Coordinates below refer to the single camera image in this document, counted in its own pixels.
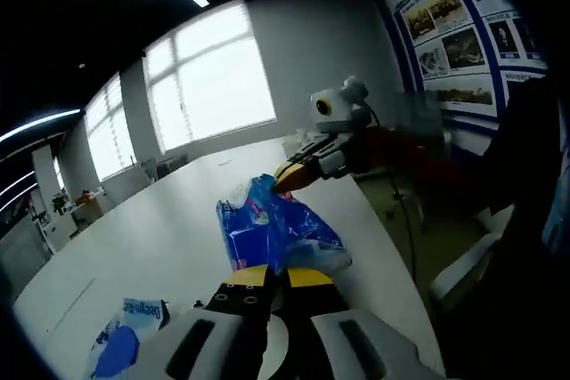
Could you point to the potted green plant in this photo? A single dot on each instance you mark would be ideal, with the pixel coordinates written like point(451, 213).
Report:
point(59, 202)

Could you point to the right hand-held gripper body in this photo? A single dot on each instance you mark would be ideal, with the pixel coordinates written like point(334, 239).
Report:
point(340, 108)

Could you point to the white tabletop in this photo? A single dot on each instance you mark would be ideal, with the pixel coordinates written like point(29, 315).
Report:
point(156, 228)

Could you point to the narrow bright window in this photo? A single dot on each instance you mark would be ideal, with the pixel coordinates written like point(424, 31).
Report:
point(111, 131)

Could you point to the translucent grey office chair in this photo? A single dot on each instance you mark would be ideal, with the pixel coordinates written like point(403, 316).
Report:
point(423, 122)

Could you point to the large bright window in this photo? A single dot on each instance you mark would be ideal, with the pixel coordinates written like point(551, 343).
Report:
point(209, 77)

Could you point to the blue tissue pack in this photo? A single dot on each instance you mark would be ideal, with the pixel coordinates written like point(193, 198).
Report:
point(285, 228)

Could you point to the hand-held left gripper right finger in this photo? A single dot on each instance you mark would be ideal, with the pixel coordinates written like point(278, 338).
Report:
point(356, 335)

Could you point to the person's black printed shirt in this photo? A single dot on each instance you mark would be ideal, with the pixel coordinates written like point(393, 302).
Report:
point(512, 175)

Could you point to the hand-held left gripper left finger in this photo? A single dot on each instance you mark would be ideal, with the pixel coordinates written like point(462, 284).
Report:
point(209, 331)

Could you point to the clear bag with blue print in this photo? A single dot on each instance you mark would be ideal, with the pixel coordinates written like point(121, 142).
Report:
point(142, 309)

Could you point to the long curved ceiling light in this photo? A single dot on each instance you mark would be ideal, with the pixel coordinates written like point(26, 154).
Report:
point(40, 124)

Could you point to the blue white wall poster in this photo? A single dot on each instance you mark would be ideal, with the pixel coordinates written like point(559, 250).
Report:
point(445, 42)

